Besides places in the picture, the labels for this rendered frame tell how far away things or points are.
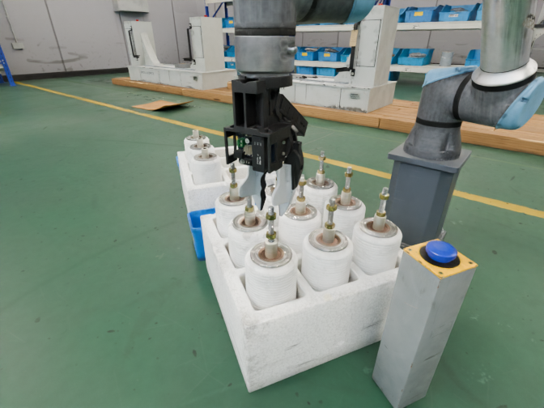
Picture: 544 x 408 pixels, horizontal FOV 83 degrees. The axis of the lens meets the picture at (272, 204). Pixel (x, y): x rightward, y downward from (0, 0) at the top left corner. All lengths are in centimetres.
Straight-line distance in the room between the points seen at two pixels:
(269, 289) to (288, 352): 14
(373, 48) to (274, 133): 227
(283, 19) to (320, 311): 46
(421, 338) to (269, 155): 36
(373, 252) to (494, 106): 43
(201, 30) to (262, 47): 343
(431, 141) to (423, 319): 55
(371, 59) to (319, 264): 219
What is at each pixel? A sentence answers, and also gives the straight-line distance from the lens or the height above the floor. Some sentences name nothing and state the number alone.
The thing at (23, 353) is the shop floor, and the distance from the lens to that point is 90.
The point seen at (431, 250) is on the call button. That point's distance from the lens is 49.
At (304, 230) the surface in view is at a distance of 66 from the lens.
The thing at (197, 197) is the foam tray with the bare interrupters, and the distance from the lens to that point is 101.
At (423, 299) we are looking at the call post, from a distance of 51.
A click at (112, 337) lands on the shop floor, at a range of 84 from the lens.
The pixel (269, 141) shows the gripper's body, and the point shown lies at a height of 48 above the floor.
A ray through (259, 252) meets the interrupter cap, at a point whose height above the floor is 25.
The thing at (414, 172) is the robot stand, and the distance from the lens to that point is 97.
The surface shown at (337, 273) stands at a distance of 60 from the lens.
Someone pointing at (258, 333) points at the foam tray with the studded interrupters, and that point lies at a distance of 56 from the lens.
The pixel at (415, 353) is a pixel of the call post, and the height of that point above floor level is 16.
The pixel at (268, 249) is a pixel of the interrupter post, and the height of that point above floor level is 27.
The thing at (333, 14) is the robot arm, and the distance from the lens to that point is 46.
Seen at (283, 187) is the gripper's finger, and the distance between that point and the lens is 46.
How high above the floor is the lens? 59
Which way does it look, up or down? 28 degrees down
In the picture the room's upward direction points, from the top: straight up
